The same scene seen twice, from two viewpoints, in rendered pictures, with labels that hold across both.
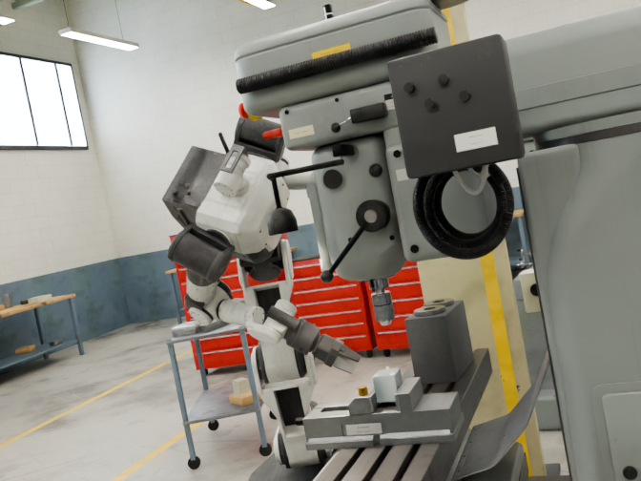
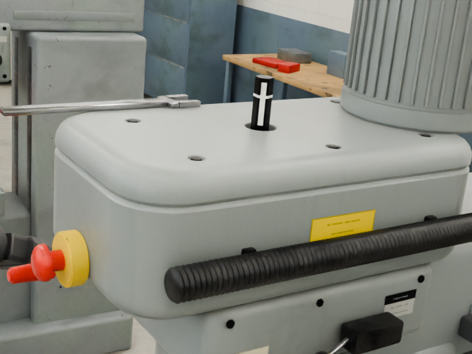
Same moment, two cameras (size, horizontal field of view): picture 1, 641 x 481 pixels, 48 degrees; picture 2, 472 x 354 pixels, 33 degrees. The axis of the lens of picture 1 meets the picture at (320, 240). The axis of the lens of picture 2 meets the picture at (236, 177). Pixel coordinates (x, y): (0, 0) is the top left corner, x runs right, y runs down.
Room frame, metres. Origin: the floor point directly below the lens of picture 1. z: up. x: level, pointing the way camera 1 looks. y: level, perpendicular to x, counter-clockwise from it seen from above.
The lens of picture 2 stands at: (1.19, 0.63, 2.12)
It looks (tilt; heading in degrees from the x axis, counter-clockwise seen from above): 18 degrees down; 305
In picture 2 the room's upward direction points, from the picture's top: 5 degrees clockwise
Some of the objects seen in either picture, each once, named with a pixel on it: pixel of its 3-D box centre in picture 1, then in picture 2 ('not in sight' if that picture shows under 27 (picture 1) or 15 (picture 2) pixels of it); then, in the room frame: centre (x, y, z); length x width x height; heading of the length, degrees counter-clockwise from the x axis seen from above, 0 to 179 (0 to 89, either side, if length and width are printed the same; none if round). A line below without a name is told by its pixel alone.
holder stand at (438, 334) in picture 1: (440, 338); not in sight; (2.06, -0.29, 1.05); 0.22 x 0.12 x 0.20; 155
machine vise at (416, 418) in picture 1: (381, 410); not in sight; (1.63, -0.06, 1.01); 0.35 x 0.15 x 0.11; 70
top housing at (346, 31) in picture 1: (343, 63); (264, 189); (1.68, -0.13, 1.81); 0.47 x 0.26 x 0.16; 69
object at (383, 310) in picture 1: (382, 307); not in sight; (1.68, -0.12, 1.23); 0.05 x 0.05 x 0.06
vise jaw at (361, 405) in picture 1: (367, 397); not in sight; (1.64, -0.04, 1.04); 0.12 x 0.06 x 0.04; 160
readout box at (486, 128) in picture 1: (455, 109); not in sight; (1.26, -0.27, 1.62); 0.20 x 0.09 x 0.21; 69
